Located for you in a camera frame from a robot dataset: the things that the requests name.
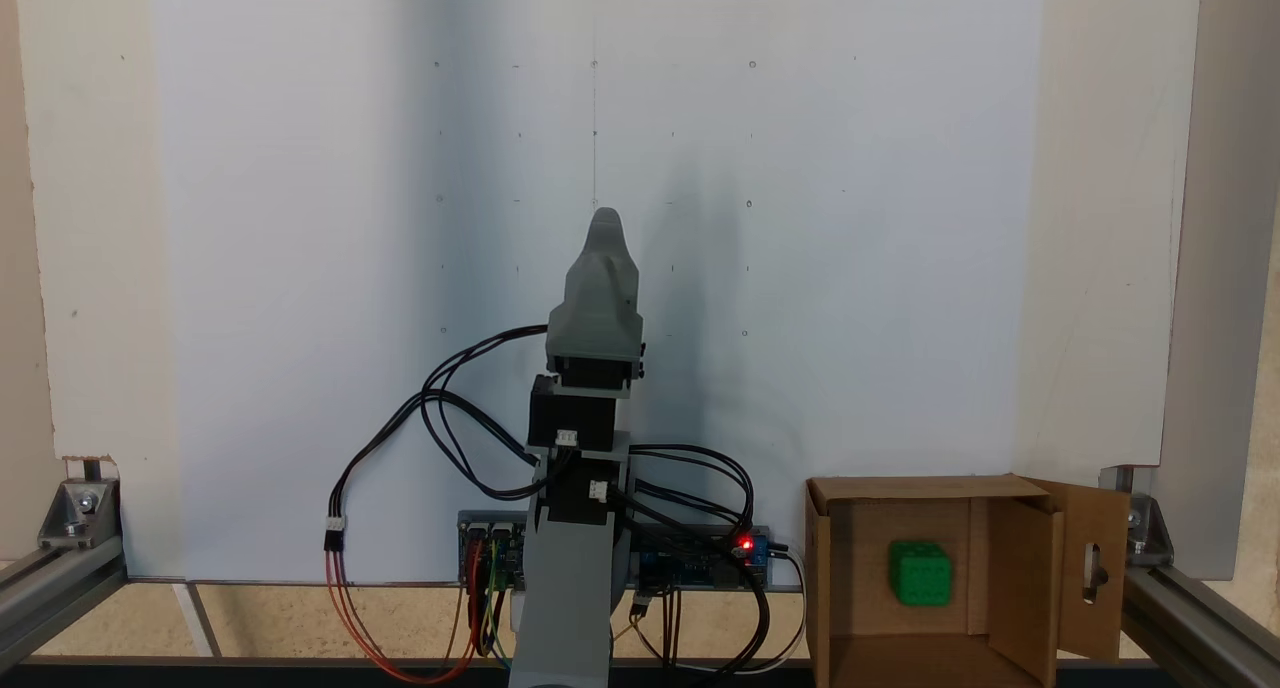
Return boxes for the red and orange wires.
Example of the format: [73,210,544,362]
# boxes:
[324,543,486,685]

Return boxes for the metal corner bracket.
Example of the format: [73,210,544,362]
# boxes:
[1128,493,1174,569]
[38,478,123,551]

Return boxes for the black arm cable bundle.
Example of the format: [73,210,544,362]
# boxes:
[615,444,773,671]

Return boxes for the black cable with white connector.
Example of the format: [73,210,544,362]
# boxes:
[322,390,541,554]

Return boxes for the yellow green blue jumper wires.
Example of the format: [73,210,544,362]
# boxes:
[465,538,521,669]

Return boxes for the blue circuit board red LED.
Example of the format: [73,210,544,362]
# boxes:
[635,525,773,592]

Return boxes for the white paper sheet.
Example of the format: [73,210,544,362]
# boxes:
[150,0,1046,584]

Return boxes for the brown cardboard box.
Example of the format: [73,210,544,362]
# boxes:
[805,474,1131,688]

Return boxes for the green dice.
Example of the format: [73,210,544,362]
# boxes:
[888,540,953,609]

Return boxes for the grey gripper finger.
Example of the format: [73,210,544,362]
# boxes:
[602,208,643,316]
[563,208,617,315]

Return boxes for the circuit board with jumper pins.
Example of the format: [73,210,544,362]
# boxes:
[458,511,528,591]

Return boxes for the black gripper cable bundle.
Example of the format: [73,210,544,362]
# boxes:
[422,326,551,502]

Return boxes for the aluminium frame rail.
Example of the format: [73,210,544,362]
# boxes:
[0,536,129,674]
[1120,563,1280,688]

